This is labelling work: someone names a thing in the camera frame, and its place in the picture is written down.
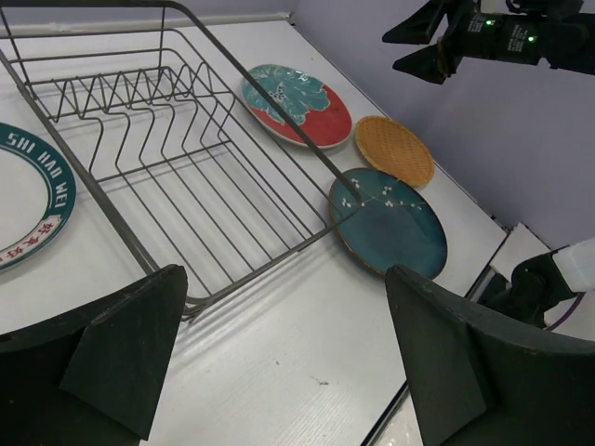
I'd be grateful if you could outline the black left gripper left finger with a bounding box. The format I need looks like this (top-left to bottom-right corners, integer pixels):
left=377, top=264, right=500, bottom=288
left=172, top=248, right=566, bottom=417
left=1, top=265, right=188, bottom=445

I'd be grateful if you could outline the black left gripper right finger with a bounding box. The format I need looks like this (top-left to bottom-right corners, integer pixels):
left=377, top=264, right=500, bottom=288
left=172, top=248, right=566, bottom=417
left=385, top=266, right=594, bottom=445

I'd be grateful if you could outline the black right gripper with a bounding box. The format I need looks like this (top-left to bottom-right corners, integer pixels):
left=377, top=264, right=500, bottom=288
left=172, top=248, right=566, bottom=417
left=382, top=0, right=594, bottom=85

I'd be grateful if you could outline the woven bamboo plate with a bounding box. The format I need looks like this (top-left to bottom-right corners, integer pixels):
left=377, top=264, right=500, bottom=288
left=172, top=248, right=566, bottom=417
left=354, top=116, right=435, bottom=187

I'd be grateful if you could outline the red teal floral plate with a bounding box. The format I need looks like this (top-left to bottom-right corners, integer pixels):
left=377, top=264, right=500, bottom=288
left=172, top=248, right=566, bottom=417
left=240, top=64, right=352, bottom=150

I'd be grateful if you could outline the dark teal blossom plate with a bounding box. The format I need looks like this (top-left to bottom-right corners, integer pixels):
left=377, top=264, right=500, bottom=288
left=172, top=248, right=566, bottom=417
left=328, top=168, right=448, bottom=279

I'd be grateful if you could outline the white plate teal rim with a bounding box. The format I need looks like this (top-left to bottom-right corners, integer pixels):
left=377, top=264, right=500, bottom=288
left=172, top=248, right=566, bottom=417
left=1, top=123, right=77, bottom=271

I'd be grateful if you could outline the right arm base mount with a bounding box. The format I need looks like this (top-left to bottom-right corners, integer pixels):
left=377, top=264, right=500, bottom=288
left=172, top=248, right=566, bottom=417
left=478, top=249, right=594, bottom=331

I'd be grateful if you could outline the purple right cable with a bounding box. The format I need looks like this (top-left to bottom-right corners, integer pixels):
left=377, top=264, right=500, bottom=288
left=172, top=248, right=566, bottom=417
left=543, top=292, right=585, bottom=332

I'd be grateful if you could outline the grey wire dish rack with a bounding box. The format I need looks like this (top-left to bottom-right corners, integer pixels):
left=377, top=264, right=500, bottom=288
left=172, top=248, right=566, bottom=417
left=1, top=1, right=349, bottom=321

